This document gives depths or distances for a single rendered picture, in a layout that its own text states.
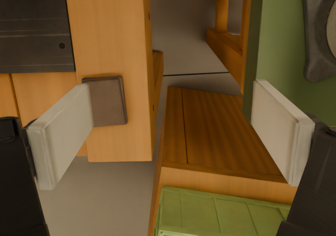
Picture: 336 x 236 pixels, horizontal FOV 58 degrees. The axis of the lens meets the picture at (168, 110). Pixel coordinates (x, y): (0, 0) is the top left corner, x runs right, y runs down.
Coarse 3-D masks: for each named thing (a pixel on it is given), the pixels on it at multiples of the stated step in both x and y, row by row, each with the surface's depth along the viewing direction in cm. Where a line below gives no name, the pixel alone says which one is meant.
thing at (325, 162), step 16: (320, 128) 12; (320, 144) 11; (320, 160) 10; (304, 176) 9; (320, 176) 9; (304, 192) 8; (320, 192) 8; (304, 208) 7; (320, 208) 7; (288, 224) 6; (304, 224) 7; (320, 224) 7
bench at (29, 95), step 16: (160, 64) 119; (0, 80) 61; (16, 80) 61; (32, 80) 61; (48, 80) 61; (64, 80) 61; (160, 80) 116; (0, 96) 63; (16, 96) 63; (32, 96) 62; (48, 96) 62; (0, 112) 64; (16, 112) 64; (32, 112) 64
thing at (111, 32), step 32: (96, 0) 54; (128, 0) 54; (96, 32) 56; (128, 32) 56; (96, 64) 58; (128, 64) 58; (128, 96) 60; (96, 128) 62; (128, 128) 62; (96, 160) 65; (128, 160) 65
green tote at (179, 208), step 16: (176, 192) 77; (192, 192) 78; (208, 192) 80; (160, 208) 75; (176, 208) 71; (192, 208) 72; (208, 208) 73; (224, 208) 74; (240, 208) 76; (256, 208) 77; (272, 208) 78; (288, 208) 78; (160, 224) 65; (176, 224) 66; (192, 224) 67; (208, 224) 68; (224, 224) 69; (240, 224) 70; (256, 224) 71; (272, 224) 72
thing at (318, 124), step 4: (304, 112) 15; (308, 112) 15; (308, 116) 14; (312, 116) 14; (312, 120) 14; (316, 120) 14; (320, 120) 14; (316, 124) 13; (320, 124) 13; (324, 124) 13; (316, 128) 13; (316, 132) 13; (312, 140) 12; (312, 144) 12
